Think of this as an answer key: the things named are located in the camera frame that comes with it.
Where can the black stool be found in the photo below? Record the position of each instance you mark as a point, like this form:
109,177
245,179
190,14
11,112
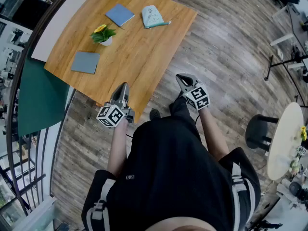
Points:
256,129

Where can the light teal printed pouch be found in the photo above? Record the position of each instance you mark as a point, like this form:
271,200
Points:
150,16

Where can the grey desk with white legs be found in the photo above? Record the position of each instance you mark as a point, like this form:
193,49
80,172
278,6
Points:
294,20

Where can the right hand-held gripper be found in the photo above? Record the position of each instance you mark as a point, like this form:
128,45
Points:
198,97

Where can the black metal stand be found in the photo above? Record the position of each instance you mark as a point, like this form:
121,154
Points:
270,66

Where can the grey notebook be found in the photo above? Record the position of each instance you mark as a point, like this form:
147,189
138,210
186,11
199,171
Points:
85,62

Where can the small yellow artificial flower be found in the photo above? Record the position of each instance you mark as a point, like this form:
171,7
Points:
303,132

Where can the white board panel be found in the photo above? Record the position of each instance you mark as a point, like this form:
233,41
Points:
61,16

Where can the person's left forearm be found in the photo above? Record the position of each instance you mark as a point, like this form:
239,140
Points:
118,148

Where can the round cream table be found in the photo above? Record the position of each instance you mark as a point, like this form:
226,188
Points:
284,141

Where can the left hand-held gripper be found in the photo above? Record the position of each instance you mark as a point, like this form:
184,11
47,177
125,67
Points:
113,115

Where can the person's black clothing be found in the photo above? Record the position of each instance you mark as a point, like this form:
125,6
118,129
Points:
168,165

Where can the blue notebook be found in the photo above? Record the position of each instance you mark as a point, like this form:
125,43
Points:
119,14

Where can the potted sunflower plant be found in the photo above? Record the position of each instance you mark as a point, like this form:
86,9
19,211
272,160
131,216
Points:
103,35

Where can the green board panel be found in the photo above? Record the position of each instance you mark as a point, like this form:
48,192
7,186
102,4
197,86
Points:
41,95

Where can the person's left black shoe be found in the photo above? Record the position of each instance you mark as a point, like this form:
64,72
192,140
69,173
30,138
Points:
155,114

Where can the person's right forearm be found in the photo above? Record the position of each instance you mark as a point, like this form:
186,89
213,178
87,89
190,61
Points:
213,136

